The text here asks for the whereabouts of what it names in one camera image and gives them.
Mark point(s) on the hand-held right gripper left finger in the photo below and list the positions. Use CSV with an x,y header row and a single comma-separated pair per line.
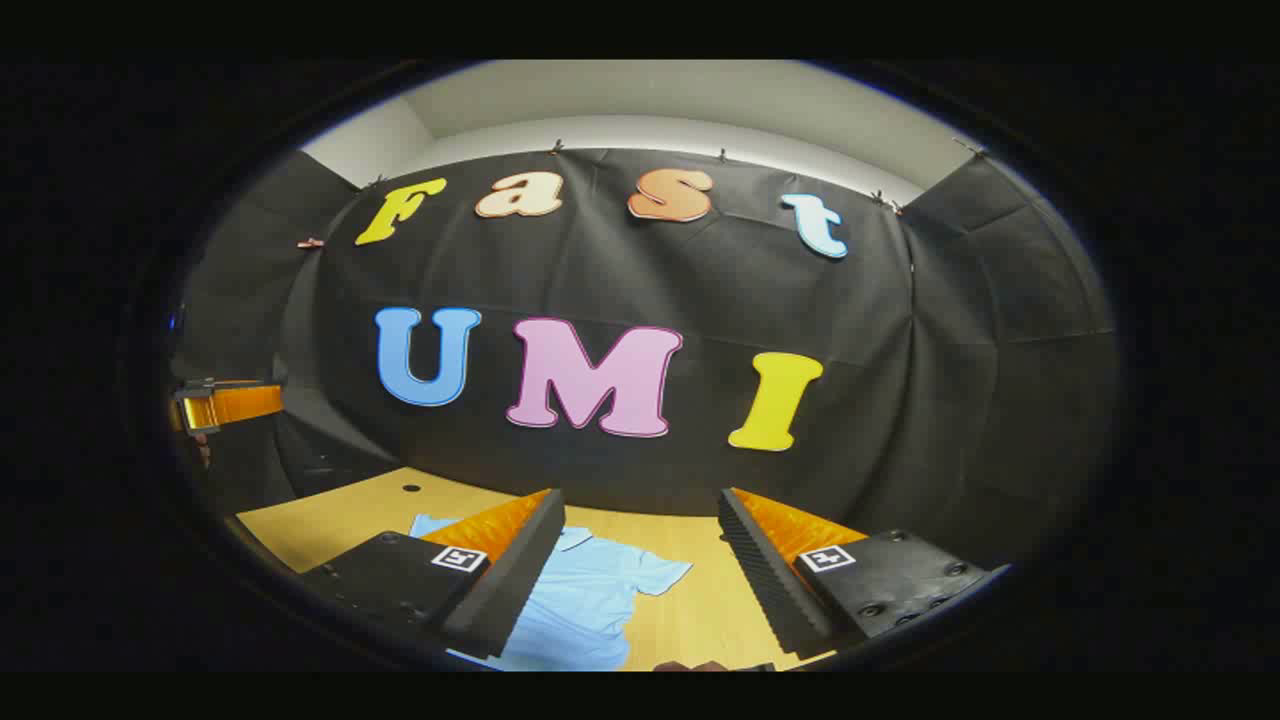
x,y
520,575

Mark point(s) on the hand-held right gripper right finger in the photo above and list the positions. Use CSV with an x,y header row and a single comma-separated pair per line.
x,y
765,580

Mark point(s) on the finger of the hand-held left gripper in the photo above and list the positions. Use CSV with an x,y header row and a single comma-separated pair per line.
x,y
235,405

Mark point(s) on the light blue polo T-shirt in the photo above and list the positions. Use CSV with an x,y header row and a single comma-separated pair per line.
x,y
590,600

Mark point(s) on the black backdrop cloth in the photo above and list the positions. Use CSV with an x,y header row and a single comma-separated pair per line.
x,y
700,280

